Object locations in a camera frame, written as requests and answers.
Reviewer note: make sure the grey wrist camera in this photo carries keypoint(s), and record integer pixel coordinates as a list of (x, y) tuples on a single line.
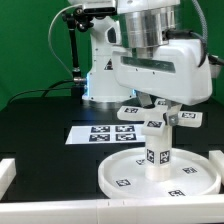
[(216, 68)]

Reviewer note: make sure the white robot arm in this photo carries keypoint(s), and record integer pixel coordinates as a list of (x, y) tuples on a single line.
[(150, 55)]

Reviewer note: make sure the white front border rail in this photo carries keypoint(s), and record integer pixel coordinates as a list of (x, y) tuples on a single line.
[(207, 209)]

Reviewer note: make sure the grey camera on mount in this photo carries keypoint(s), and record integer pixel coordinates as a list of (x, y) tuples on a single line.
[(99, 7)]

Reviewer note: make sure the white left border block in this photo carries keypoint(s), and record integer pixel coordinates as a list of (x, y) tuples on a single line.
[(7, 174)]

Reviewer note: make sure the white right border block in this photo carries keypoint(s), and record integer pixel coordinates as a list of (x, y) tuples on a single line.
[(216, 157)]

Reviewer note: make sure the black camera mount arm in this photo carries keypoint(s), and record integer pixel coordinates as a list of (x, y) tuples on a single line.
[(75, 43)]

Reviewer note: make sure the white cross-shaped table base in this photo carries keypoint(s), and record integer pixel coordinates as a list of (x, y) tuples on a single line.
[(153, 119)]

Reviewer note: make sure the white fiducial marker sheet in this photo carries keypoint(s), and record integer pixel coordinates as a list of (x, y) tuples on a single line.
[(99, 134)]

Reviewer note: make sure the white round table top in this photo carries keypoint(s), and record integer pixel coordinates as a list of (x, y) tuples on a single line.
[(127, 174)]

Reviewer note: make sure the white border block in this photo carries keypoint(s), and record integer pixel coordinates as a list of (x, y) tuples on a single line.
[(7, 174), (216, 157)]

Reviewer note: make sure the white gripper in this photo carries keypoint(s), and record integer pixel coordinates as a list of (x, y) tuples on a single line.
[(173, 73)]

